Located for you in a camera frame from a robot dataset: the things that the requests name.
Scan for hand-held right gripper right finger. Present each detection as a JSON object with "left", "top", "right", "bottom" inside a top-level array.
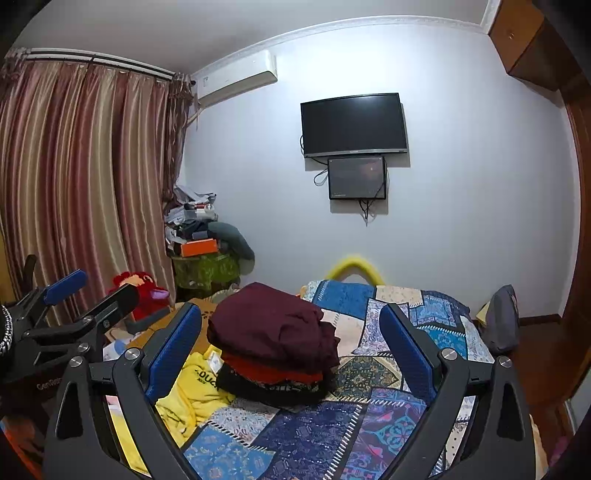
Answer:
[{"left": 379, "top": 302, "right": 542, "bottom": 480}]

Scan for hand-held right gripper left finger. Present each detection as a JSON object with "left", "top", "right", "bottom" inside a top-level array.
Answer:
[{"left": 44, "top": 302, "right": 204, "bottom": 480}]

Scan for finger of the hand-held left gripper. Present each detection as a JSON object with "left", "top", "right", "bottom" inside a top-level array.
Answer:
[
  {"left": 9, "top": 270, "right": 88, "bottom": 324},
  {"left": 25, "top": 284, "right": 140, "bottom": 365}
]

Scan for maroon garment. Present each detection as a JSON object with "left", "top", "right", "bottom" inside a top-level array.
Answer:
[{"left": 207, "top": 282, "right": 341, "bottom": 371}]

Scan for red plush toy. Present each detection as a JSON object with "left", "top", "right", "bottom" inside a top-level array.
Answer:
[{"left": 107, "top": 271, "right": 170, "bottom": 322}]

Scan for yellow garment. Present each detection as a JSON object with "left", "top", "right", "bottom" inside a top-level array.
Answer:
[{"left": 108, "top": 351, "right": 237, "bottom": 479}]

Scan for yellow foam tube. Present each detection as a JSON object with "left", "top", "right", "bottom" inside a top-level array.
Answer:
[{"left": 325, "top": 258, "right": 384, "bottom": 287}]

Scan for red garment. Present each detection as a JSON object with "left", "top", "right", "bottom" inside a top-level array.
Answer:
[{"left": 222, "top": 351, "right": 324, "bottom": 385}]

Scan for grey backpack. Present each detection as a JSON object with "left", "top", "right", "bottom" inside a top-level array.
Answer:
[{"left": 482, "top": 285, "right": 520, "bottom": 355}]

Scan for striped pink curtain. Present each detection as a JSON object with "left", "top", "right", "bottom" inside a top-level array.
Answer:
[{"left": 0, "top": 59, "right": 195, "bottom": 326}]

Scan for orange box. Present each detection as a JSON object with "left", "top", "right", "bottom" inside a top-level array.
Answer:
[{"left": 180, "top": 239, "right": 219, "bottom": 258}]

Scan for black garment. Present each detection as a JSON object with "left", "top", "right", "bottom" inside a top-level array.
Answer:
[{"left": 216, "top": 362, "right": 341, "bottom": 408}]

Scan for patchwork blanket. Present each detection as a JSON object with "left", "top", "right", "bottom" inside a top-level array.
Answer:
[{"left": 182, "top": 279, "right": 495, "bottom": 480}]

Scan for pile of papers and clutter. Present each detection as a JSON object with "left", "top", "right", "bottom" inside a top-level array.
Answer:
[{"left": 164, "top": 185, "right": 219, "bottom": 245}]

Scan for grey green cushion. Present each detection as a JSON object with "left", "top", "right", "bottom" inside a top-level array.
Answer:
[{"left": 208, "top": 222, "right": 256, "bottom": 262}]

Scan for white air conditioner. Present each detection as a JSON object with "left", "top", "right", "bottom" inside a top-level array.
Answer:
[{"left": 191, "top": 52, "right": 279, "bottom": 110}]

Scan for small black wall monitor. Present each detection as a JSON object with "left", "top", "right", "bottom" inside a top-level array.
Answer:
[{"left": 328, "top": 156, "right": 387, "bottom": 200}]

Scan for white curtain rail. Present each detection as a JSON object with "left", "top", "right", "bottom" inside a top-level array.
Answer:
[{"left": 4, "top": 46, "right": 178, "bottom": 80}]

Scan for black wall television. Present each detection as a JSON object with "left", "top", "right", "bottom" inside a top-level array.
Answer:
[{"left": 300, "top": 92, "right": 408, "bottom": 159}]

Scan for wooden wall cabinet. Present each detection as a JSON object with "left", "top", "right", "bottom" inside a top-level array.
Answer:
[{"left": 488, "top": 0, "right": 585, "bottom": 93}]

